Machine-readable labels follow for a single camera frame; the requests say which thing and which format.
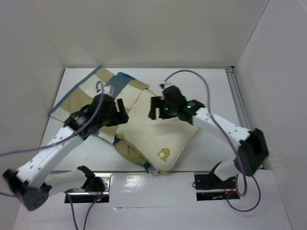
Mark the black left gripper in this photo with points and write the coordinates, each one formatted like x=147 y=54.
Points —
x=120 y=117

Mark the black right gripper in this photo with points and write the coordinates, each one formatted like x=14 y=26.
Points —
x=160 y=108

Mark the blue beige plaid pillowcase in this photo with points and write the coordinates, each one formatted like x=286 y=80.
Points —
x=126 y=87

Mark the cream pillow with duck patch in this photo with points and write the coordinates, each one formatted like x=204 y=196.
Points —
x=157 y=142

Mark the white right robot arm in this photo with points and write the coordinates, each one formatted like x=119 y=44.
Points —
x=201 y=117

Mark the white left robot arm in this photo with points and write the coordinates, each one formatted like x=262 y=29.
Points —
x=33 y=182

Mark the aluminium frame rail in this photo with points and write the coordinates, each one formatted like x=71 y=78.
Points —
x=242 y=115

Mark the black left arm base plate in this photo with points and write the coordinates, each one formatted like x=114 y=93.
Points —
x=98 y=192

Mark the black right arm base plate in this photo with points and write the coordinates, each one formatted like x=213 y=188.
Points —
x=207 y=190

